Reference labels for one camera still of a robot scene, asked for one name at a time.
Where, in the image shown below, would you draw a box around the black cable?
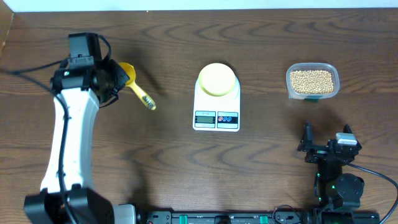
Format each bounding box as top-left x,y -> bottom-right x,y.
346,162 -> 398,224
0,34 -> 113,224

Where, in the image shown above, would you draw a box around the yellow measuring scoop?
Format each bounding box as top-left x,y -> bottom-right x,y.
119,62 -> 157,111

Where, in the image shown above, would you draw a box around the clear plastic container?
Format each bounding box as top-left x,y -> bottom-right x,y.
286,63 -> 340,101

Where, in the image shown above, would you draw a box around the pale yellow bowl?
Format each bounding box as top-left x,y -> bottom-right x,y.
198,63 -> 236,96

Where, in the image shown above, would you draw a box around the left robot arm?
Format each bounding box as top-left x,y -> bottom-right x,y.
24,32 -> 137,223

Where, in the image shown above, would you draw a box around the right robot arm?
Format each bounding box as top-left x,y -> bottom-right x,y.
297,122 -> 364,223

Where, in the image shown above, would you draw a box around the right black cable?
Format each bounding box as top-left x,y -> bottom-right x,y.
346,162 -> 398,224

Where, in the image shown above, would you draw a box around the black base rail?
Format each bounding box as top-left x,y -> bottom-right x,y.
136,209 -> 380,224

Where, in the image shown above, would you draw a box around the white digital kitchen scale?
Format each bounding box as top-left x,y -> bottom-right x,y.
192,77 -> 241,132

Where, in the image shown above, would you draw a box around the soybeans in container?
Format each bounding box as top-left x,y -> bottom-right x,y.
290,70 -> 335,94

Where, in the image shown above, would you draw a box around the left black cable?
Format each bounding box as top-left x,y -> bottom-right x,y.
0,34 -> 113,224

